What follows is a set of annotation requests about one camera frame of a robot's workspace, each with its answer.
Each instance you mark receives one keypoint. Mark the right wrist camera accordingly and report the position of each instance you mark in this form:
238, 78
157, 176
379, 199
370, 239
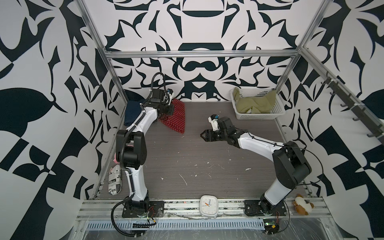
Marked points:
213, 120

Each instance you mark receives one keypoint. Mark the aluminium frame rail front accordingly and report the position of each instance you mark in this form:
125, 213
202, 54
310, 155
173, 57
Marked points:
192, 209

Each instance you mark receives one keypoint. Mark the white plastic laundry basket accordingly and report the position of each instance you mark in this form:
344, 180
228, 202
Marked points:
248, 92

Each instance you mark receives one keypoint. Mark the grey wall hook rack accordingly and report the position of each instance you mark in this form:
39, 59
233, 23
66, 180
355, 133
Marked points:
350, 102

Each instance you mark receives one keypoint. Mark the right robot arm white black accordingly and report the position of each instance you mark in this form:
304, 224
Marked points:
291, 166

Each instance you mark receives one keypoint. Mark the green circuit board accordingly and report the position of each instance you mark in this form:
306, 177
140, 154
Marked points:
271, 227

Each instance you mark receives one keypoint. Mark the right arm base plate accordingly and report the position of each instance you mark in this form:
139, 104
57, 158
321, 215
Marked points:
264, 208

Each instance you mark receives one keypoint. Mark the aluminium frame crossbar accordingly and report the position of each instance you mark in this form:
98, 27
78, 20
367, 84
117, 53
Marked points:
200, 54

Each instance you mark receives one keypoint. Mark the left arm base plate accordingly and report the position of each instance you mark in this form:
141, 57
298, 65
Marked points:
134, 209

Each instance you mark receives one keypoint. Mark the red polka dot skirt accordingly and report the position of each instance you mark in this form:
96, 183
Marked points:
177, 121

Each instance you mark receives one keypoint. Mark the pink alarm clock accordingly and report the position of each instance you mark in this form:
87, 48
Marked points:
115, 159

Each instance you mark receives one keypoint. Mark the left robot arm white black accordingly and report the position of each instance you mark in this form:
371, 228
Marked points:
131, 148

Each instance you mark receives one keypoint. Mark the brown plush toy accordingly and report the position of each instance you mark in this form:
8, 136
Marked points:
302, 206

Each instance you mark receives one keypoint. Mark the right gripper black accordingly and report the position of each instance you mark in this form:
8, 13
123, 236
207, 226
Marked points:
209, 133

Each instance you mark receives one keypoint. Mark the white slotted cable duct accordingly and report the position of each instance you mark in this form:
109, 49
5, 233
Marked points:
184, 224

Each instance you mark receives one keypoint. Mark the white square clock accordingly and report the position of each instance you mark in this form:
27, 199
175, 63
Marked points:
209, 206

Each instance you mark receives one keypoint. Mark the blue denim skirt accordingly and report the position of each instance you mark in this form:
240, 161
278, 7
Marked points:
134, 113

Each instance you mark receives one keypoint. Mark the olive green skirt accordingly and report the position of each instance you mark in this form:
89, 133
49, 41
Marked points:
254, 105

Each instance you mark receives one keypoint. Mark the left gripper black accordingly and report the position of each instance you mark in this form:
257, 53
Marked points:
168, 108

